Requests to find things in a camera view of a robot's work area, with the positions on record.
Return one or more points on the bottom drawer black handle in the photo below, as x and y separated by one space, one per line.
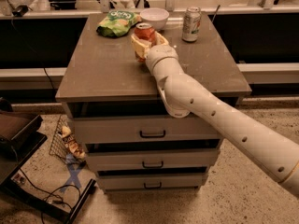
152 186

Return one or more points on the top drawer black handle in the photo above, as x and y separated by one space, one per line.
152 135

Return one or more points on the white ceramic bowl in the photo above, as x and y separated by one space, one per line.
156 17

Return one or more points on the green chip bag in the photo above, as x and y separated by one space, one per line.
117 23

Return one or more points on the brown snack bag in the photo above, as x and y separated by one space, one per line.
71 144

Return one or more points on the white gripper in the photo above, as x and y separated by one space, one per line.
161 52

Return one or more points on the blue tape cross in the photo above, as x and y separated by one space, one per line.
74 167

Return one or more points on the grey drawer cabinet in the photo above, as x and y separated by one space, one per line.
109 97

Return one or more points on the wire mesh basket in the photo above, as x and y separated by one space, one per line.
57 147

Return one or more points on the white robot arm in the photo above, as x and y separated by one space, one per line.
182 95

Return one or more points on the green white soda can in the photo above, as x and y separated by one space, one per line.
191 24

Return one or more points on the drawer black handle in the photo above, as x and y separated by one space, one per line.
152 135
152 186
157 165

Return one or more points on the orange red soda can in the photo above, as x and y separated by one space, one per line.
145 31

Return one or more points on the middle drawer black handle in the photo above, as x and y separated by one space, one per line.
157 165

